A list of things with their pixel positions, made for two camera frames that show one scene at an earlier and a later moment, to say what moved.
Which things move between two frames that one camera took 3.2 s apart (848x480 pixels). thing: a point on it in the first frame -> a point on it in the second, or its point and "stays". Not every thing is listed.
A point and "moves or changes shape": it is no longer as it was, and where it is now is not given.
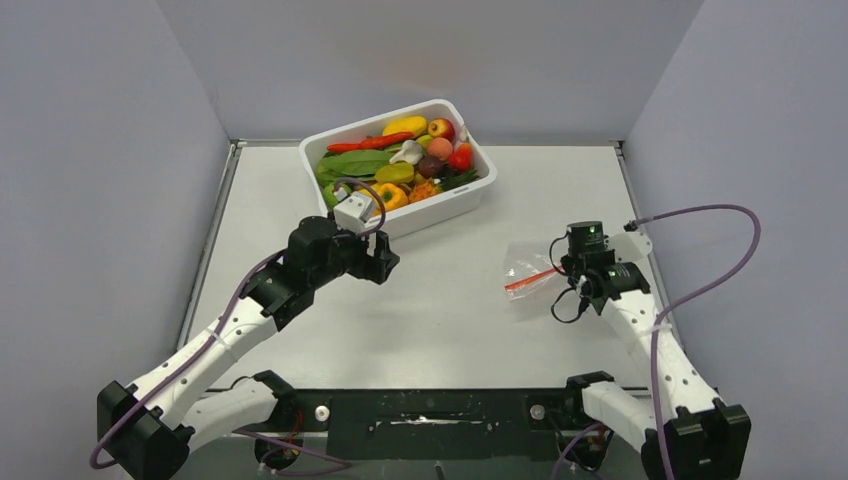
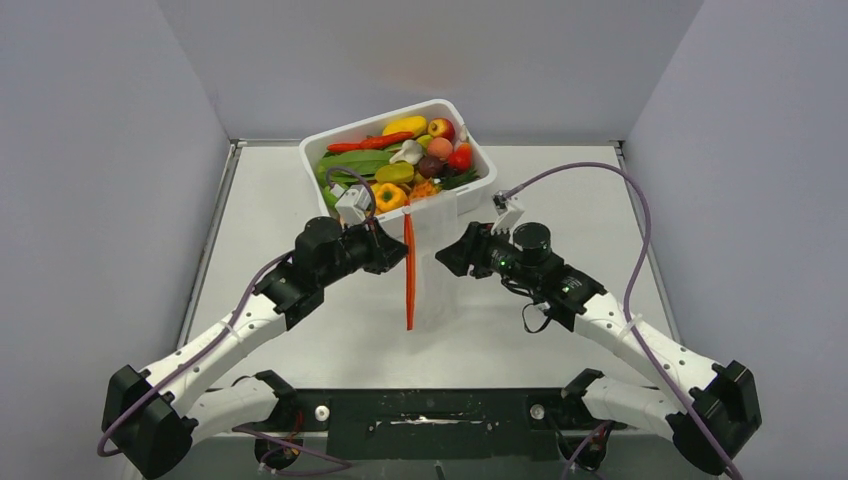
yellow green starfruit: x=394 y=173 stays
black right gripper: x=567 y=263 -> x=472 y=250
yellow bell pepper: x=390 y=197 stays
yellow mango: x=416 y=125 stays
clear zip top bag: x=533 y=285 moves or changes shape
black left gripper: x=383 y=259 stays
